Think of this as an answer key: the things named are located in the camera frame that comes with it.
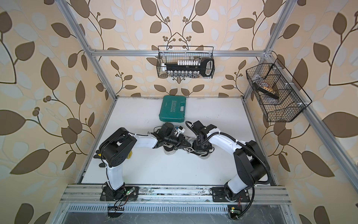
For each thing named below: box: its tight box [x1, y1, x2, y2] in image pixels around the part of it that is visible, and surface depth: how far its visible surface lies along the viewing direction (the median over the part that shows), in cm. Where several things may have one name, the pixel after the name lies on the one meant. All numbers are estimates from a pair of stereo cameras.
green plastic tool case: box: [158, 95, 187, 123], surface depth 110 cm
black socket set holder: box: [161, 57, 215, 77], surface depth 86 cm
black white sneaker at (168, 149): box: [163, 143, 176, 155], surface depth 87 cm
